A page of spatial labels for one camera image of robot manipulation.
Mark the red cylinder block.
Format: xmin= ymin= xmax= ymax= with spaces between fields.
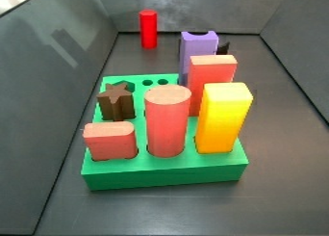
xmin=144 ymin=84 xmax=192 ymax=158

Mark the short red rounded block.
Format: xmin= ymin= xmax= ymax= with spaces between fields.
xmin=83 ymin=121 xmax=137 ymax=161

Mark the purple arch-notched block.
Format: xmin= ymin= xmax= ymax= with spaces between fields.
xmin=178 ymin=31 xmax=218 ymax=86

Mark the green shape-sorting board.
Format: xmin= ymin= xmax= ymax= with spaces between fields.
xmin=81 ymin=74 xmax=249 ymax=191

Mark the yellow rectangular block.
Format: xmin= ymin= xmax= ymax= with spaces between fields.
xmin=196 ymin=83 xmax=253 ymax=154

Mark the red rectangular block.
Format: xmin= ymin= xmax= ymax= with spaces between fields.
xmin=186 ymin=55 xmax=237 ymax=117

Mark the brown star block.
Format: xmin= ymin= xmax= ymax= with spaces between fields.
xmin=96 ymin=82 xmax=135 ymax=121

